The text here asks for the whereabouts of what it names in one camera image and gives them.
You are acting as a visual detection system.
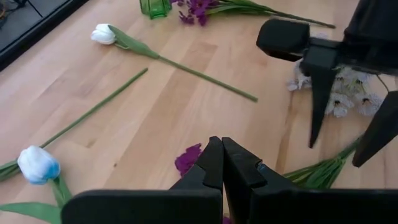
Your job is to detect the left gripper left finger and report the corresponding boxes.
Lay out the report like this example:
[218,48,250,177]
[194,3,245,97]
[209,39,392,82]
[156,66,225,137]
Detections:
[61,136,224,224]

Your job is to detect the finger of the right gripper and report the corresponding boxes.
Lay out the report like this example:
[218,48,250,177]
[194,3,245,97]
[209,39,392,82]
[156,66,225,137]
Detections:
[351,90,398,168]
[256,17,342,149]

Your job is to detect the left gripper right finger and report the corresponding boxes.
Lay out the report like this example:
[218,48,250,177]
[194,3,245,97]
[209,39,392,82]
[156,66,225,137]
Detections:
[221,136,398,224]

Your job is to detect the white veined flower spray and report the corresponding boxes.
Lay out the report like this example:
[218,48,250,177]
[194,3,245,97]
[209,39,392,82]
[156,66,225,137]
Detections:
[286,32,389,119]

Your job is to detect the purple artificial flower bunch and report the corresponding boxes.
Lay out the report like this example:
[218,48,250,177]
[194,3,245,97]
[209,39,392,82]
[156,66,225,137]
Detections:
[170,0,336,29]
[174,136,363,224]

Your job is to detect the white blue-tipped artificial tulip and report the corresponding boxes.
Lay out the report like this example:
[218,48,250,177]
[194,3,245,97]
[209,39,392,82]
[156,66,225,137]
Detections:
[0,67,149,224]

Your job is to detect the green glass vase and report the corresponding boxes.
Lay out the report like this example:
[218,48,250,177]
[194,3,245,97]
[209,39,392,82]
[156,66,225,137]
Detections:
[139,0,173,20]

